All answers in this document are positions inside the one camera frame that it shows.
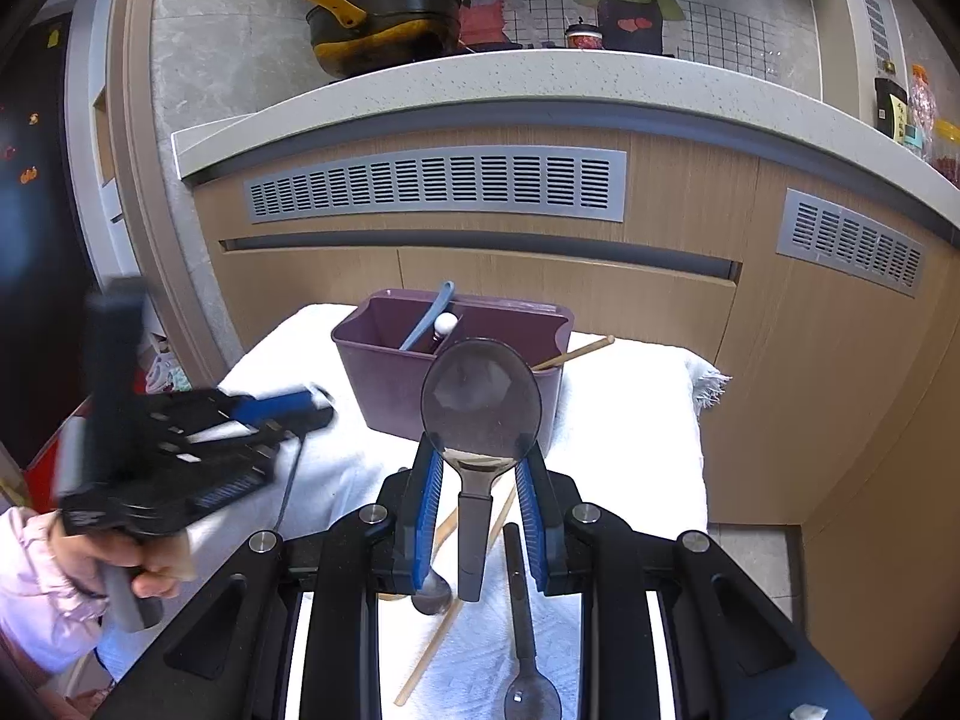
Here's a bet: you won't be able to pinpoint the long wooden chopstick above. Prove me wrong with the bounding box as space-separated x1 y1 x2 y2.
530 335 615 372

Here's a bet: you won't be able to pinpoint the red floor mat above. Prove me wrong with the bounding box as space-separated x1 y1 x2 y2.
21 388 148 496

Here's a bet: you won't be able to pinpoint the black handled spoon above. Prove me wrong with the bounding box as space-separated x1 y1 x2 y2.
503 522 562 720

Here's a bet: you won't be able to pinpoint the long grey vent grille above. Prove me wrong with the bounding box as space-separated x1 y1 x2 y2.
244 145 628 224

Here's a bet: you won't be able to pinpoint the dark soy sauce bottle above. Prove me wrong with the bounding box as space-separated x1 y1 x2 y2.
874 59 910 145

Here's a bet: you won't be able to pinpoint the grey blue plastic spoon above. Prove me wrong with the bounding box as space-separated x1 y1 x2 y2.
398 281 455 351

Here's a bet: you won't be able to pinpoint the maroon plastic utensil holder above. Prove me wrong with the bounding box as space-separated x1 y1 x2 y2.
330 286 576 455

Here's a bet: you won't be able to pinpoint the black and yellow pot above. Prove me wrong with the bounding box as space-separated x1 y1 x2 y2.
306 0 460 80

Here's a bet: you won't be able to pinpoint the large grey metal spoon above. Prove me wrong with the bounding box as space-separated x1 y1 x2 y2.
420 338 542 603

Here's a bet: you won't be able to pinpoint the small metal shovel spoon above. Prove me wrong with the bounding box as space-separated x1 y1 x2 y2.
412 567 452 616

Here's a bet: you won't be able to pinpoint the red filled jar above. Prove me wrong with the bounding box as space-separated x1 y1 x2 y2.
929 119 960 187

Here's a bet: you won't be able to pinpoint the patterned slippers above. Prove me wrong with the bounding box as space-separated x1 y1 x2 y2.
145 333 190 395

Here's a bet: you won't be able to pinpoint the white textured table cloth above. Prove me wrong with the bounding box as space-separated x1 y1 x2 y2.
101 305 726 718

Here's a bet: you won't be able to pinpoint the person's left hand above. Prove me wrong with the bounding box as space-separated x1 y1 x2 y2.
47 518 195 598

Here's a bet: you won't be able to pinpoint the short grey vent grille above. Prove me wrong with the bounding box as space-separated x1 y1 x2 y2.
776 188 926 296

